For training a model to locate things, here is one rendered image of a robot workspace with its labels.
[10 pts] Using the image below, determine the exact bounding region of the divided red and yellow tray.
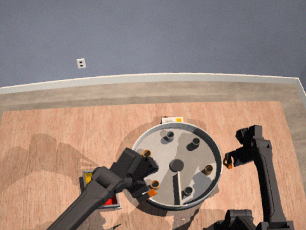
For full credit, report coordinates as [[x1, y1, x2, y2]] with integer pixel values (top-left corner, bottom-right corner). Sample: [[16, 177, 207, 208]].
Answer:
[[83, 170, 120, 210]]

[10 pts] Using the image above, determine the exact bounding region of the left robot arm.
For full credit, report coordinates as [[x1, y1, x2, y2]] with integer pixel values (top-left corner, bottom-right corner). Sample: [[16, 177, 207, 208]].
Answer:
[[47, 147, 159, 230]]

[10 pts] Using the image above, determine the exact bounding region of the red bin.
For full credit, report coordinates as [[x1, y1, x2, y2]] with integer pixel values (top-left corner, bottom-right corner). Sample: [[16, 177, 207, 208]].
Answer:
[[104, 194, 117, 205]]

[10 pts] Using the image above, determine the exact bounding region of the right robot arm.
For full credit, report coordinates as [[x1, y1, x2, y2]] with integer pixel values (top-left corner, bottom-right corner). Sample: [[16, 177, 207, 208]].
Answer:
[[216, 125, 295, 230]]

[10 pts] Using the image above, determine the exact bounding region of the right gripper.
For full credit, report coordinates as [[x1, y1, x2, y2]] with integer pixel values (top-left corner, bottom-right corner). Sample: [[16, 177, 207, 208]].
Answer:
[[223, 147, 253, 169]]

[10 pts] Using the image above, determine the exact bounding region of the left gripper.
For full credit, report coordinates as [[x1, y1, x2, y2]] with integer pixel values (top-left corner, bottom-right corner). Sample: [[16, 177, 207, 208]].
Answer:
[[126, 173, 157, 203]]

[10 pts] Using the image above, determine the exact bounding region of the yellow bin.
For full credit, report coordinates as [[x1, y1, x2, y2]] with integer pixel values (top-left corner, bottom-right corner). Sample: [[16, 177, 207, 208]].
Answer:
[[85, 173, 92, 184]]

